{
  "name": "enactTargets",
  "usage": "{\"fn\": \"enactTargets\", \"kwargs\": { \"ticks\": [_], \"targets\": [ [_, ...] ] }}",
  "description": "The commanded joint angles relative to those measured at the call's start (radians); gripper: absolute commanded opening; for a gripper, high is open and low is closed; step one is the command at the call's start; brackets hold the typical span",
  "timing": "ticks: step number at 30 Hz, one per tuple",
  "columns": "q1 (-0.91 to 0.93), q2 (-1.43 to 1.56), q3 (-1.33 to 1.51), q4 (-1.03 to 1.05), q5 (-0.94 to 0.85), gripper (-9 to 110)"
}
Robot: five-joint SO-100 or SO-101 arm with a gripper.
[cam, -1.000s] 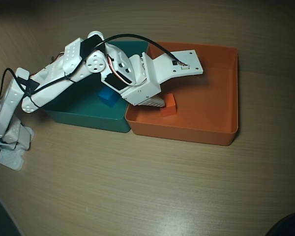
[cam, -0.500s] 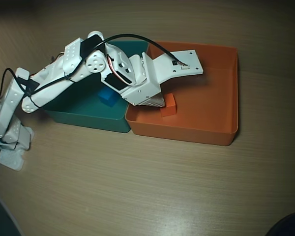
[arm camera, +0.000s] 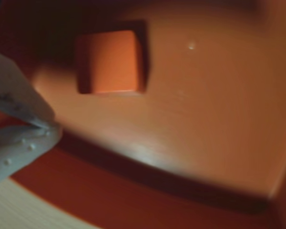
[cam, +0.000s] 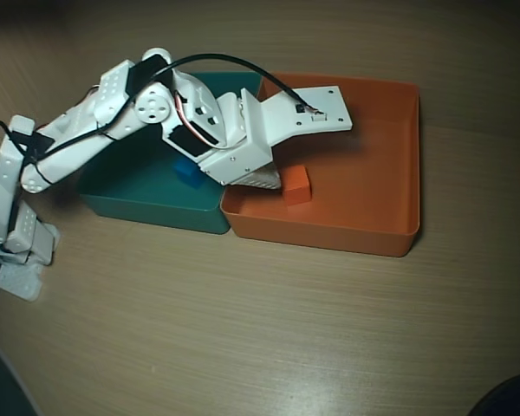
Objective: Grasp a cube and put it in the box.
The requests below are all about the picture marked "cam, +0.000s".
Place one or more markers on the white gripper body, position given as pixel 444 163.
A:
pixel 243 161

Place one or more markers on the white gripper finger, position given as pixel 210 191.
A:
pixel 260 178

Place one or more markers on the orange cube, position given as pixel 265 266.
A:
pixel 297 186

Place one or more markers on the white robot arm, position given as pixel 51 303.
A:
pixel 69 147

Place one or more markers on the blue cube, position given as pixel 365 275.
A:
pixel 186 171

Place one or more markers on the orange plastic box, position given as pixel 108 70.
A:
pixel 372 151

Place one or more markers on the teal plastic box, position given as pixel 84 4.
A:
pixel 134 190

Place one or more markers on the dark round object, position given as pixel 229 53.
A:
pixel 515 401

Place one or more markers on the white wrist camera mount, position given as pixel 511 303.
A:
pixel 312 104

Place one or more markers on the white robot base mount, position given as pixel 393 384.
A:
pixel 19 281

